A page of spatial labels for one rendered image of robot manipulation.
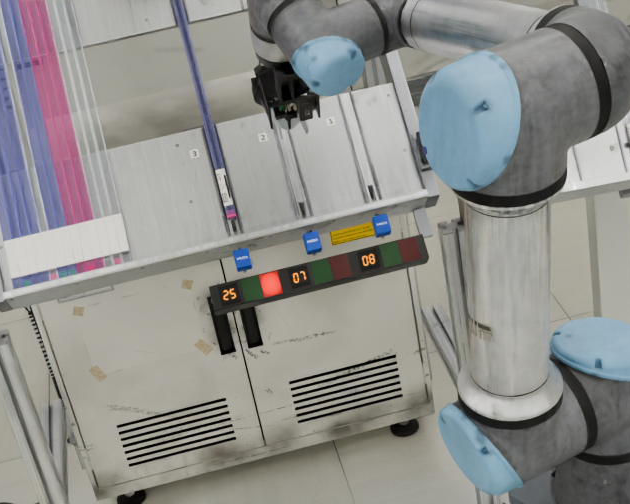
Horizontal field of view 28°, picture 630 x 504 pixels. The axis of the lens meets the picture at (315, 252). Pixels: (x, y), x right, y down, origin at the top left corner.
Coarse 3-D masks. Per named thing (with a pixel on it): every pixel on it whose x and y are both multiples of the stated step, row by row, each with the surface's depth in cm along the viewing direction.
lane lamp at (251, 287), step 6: (240, 282) 192; (246, 282) 192; (252, 282) 192; (258, 282) 192; (246, 288) 191; (252, 288) 191; (258, 288) 191; (246, 294) 191; (252, 294) 191; (258, 294) 191; (246, 300) 191; (252, 300) 191
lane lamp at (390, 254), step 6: (384, 246) 193; (390, 246) 193; (396, 246) 193; (384, 252) 193; (390, 252) 193; (396, 252) 193; (384, 258) 193; (390, 258) 193; (396, 258) 193; (384, 264) 193; (390, 264) 193; (396, 264) 193
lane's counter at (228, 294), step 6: (222, 288) 191; (228, 288) 191; (234, 288) 191; (222, 294) 191; (228, 294) 191; (234, 294) 191; (222, 300) 191; (228, 300) 191; (234, 300) 191; (240, 300) 191; (222, 306) 190
